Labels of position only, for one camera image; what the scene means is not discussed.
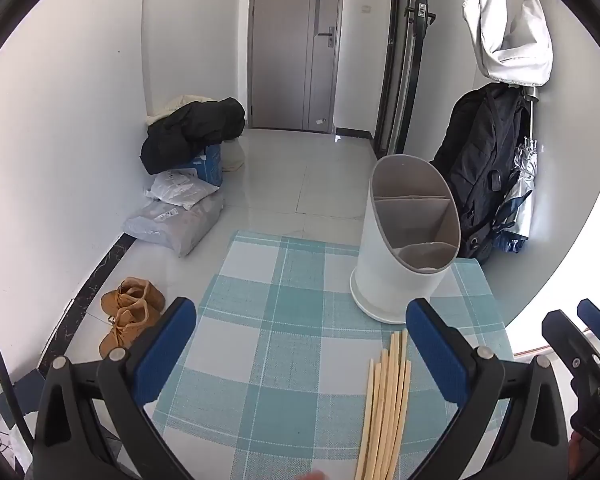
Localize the black metal frame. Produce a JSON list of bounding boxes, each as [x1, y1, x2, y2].
[[372, 0, 437, 158]]

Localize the white utensil holder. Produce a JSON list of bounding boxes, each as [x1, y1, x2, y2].
[[349, 154, 462, 323]]

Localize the silver folding umbrella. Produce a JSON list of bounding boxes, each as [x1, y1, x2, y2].
[[492, 135, 537, 241]]

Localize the white hanging jacket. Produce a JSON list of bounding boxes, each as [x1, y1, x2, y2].
[[462, 0, 553, 88]]

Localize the metal coat rack pole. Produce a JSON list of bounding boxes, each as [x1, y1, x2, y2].
[[522, 85, 541, 151]]

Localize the black camera cable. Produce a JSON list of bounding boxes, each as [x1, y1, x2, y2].
[[0, 305, 36, 461]]

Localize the black jacket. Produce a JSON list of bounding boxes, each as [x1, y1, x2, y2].
[[140, 97, 247, 176]]

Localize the beige bag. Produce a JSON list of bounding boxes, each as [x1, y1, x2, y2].
[[221, 137, 245, 172]]

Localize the bundle of wooden chopsticks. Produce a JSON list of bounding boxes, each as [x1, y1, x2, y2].
[[354, 329, 412, 480]]

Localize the grey door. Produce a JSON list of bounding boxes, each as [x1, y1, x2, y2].
[[247, 0, 343, 135]]

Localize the cream cloth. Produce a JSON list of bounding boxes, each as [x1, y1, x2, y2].
[[146, 94, 216, 126]]

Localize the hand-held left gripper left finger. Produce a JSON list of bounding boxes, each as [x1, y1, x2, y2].
[[32, 297, 198, 480]]

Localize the black backpack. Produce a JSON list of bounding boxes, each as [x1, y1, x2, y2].
[[430, 82, 531, 263]]

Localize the dark blue bag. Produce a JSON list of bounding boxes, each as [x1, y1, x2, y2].
[[490, 220, 528, 256]]

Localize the teal checked tablecloth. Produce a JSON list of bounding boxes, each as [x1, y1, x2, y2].
[[140, 230, 516, 480]]

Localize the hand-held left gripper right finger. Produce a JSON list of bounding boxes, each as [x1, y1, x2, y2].
[[405, 298, 571, 480]]

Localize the white plastic parcel bag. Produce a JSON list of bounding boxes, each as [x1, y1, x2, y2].
[[145, 170, 221, 211]]

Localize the dark blue flat box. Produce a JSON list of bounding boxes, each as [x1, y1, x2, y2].
[[0, 367, 46, 428]]

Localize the blue cardboard box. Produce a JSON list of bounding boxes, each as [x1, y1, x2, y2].
[[172, 142, 224, 186]]

